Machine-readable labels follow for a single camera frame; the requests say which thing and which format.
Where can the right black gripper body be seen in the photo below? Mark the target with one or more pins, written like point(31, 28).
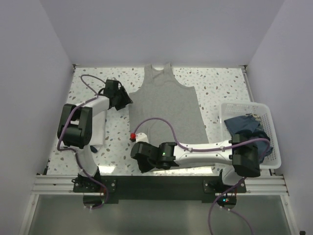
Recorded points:
point(145, 167)

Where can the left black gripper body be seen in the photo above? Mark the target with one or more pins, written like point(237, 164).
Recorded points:
point(118, 93)

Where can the grey tank top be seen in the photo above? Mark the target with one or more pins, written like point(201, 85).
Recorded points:
point(165, 110)

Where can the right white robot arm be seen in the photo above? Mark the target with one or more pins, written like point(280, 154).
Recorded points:
point(239, 155)

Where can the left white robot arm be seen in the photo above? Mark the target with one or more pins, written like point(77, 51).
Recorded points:
point(87, 166)

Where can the white folded tank top stack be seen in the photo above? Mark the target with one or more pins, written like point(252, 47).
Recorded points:
point(97, 129)

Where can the dark blue tank tops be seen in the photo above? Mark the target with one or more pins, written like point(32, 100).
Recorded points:
point(249, 126)

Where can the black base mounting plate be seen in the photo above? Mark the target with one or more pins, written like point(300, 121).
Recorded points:
point(160, 188)

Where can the white plastic basket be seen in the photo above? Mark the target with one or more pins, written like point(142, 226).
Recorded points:
point(262, 113)

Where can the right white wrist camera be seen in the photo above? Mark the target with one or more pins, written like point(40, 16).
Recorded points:
point(140, 137)

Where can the aluminium front rail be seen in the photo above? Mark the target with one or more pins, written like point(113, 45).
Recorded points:
point(53, 185)

